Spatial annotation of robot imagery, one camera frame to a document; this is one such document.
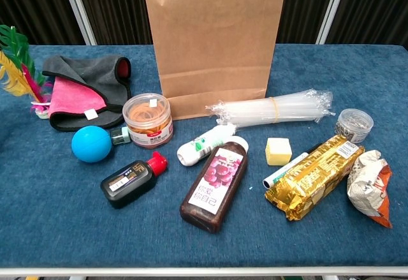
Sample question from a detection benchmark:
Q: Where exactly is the black pleated curtain panel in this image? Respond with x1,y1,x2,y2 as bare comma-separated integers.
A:
73,0,154,45
0,0,86,46
325,0,408,50
276,0,336,45

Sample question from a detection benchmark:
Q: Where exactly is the white marker pen black cap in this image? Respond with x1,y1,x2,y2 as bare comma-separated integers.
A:
262,142,324,190

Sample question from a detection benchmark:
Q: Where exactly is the clear jar of paper clips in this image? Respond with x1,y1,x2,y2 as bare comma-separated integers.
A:
333,108,374,144

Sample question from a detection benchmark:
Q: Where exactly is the brown paper bag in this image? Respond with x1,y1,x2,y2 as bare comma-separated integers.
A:
142,0,288,121

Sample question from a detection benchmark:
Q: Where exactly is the dark red juice bottle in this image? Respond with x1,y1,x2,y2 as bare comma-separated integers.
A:
179,135,249,233

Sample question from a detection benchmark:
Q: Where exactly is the colourful feather shuttlecock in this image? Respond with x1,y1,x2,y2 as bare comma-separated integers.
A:
0,24,54,120

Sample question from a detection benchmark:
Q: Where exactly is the gold snack bar wrapper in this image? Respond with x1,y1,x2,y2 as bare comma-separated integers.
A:
265,134,365,222

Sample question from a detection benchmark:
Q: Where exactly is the blue ball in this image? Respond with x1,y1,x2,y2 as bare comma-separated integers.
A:
71,125,113,163

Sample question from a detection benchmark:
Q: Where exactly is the small white bottle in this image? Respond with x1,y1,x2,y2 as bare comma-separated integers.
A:
177,122,237,167

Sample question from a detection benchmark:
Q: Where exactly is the yellow foam cube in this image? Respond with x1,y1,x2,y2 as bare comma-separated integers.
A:
265,137,293,166

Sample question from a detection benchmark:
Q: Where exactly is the bundle of clear plastic straws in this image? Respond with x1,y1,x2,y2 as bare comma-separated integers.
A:
205,87,336,129

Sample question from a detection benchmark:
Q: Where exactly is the white partition frame post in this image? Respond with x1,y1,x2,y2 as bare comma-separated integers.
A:
315,0,351,45
58,0,98,46

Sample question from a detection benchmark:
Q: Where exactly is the clear rubber band jar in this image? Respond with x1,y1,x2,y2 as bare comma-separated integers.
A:
122,92,174,149

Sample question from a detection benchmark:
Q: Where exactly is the grey and pink towel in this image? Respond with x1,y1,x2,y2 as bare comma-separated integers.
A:
41,55,133,133

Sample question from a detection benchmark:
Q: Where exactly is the blue felt table cover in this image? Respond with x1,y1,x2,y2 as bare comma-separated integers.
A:
0,43,408,269

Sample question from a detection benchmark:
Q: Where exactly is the red white snack packet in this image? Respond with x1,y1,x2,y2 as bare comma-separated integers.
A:
346,149,393,229

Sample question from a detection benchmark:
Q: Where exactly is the black ink bottle red cap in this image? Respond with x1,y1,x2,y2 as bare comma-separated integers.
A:
100,151,169,210

